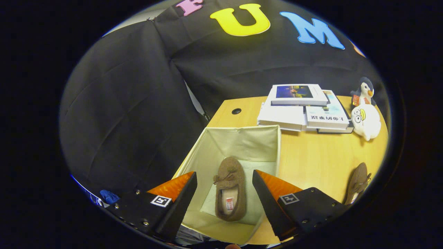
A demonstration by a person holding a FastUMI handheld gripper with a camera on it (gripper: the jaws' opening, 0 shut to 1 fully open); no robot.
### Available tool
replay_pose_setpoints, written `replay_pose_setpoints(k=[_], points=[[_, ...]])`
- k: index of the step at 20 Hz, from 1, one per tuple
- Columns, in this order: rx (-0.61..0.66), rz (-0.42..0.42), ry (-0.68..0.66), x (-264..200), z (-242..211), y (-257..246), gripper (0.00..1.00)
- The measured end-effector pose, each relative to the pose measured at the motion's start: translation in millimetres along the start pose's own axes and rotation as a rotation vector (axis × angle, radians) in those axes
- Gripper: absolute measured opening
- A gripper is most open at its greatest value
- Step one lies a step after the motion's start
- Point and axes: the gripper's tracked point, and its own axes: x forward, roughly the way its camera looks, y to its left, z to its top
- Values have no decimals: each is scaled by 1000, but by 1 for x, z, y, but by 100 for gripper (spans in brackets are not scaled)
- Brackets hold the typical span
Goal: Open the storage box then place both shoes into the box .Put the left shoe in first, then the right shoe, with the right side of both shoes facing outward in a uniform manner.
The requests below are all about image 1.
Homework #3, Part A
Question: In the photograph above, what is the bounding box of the green fabric storage box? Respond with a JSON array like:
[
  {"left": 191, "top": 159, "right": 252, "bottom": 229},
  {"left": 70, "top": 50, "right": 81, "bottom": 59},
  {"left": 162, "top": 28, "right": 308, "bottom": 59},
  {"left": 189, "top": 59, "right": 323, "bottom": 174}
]
[{"left": 172, "top": 125, "right": 281, "bottom": 245}]

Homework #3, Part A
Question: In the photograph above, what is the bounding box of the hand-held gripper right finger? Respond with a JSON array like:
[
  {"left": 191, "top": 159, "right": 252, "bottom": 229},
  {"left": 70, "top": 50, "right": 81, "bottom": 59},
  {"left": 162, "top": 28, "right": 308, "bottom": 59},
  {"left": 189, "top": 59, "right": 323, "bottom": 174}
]
[{"left": 252, "top": 169, "right": 348, "bottom": 242}]

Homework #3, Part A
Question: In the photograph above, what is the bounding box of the brown fuzzy shoe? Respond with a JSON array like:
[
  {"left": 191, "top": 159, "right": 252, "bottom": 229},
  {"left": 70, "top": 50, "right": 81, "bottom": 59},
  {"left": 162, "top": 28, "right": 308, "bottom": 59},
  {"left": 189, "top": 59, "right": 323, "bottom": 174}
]
[
  {"left": 343, "top": 162, "right": 372, "bottom": 205},
  {"left": 213, "top": 157, "right": 247, "bottom": 222}
]

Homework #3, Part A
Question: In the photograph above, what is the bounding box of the book with pale blue cover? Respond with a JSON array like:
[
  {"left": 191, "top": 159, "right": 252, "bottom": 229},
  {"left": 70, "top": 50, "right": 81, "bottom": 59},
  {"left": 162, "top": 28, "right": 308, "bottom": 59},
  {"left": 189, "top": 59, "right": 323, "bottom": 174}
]
[{"left": 305, "top": 90, "right": 350, "bottom": 130}]

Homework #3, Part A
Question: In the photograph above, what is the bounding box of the penguin plush toy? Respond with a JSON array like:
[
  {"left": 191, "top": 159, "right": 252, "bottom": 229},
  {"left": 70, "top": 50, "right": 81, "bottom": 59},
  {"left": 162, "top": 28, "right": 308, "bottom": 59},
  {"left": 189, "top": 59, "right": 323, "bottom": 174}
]
[{"left": 350, "top": 77, "right": 377, "bottom": 107}]

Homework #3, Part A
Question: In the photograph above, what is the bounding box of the plain white book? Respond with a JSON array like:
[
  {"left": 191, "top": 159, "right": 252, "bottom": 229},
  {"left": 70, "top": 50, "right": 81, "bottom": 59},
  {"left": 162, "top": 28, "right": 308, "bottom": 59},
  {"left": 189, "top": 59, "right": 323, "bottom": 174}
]
[{"left": 257, "top": 100, "right": 307, "bottom": 132}]

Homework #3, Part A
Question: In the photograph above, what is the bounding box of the black backdrop cloth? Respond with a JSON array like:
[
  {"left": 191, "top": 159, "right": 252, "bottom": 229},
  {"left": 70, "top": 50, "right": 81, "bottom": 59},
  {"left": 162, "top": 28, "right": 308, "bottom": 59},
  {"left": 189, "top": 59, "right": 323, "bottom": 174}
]
[{"left": 59, "top": 0, "right": 390, "bottom": 201}]

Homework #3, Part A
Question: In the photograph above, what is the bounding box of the dark cover book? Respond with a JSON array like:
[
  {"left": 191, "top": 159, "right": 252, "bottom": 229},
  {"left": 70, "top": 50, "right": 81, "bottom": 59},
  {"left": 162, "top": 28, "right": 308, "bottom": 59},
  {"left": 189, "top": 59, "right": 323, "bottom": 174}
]
[{"left": 317, "top": 114, "right": 354, "bottom": 134}]

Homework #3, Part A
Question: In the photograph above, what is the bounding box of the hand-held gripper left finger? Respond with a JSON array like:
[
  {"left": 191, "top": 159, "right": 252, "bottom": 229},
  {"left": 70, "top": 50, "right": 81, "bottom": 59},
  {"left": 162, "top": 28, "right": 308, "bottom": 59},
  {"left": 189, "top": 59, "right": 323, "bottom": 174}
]
[{"left": 107, "top": 172, "right": 198, "bottom": 242}]

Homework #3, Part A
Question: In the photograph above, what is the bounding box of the white book with blue picture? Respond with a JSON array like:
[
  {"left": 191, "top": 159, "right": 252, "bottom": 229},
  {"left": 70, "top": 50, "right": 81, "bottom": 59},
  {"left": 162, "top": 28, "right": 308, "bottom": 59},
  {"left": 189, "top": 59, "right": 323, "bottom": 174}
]
[{"left": 271, "top": 84, "right": 328, "bottom": 106}]

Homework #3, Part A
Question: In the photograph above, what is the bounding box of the white round plush toy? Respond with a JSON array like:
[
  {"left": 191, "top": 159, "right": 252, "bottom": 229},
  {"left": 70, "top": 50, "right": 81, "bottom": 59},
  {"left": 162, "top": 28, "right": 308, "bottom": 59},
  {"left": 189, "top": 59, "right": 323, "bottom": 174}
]
[{"left": 351, "top": 104, "right": 381, "bottom": 141}]

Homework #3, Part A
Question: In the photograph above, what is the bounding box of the blue cloth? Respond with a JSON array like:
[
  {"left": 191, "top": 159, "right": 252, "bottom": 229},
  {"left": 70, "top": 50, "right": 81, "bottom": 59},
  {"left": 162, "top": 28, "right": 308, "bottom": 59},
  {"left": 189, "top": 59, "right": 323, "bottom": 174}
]
[{"left": 100, "top": 189, "right": 120, "bottom": 205}]

